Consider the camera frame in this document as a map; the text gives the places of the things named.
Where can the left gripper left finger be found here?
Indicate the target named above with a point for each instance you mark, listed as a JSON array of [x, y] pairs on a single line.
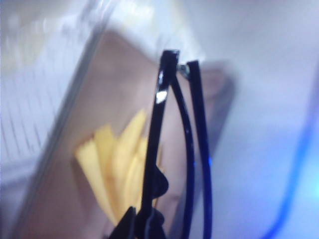
[[125, 226]]

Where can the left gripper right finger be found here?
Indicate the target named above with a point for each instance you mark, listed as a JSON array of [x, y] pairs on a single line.
[[158, 226]]

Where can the black frame glasses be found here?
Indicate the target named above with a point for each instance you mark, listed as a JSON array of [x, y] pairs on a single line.
[[154, 124]]

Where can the grey felt glasses case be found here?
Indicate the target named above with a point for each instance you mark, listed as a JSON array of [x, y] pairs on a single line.
[[119, 82]]

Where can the yellow cleaning cloth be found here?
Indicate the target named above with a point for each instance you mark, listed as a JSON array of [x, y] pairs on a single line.
[[109, 159]]

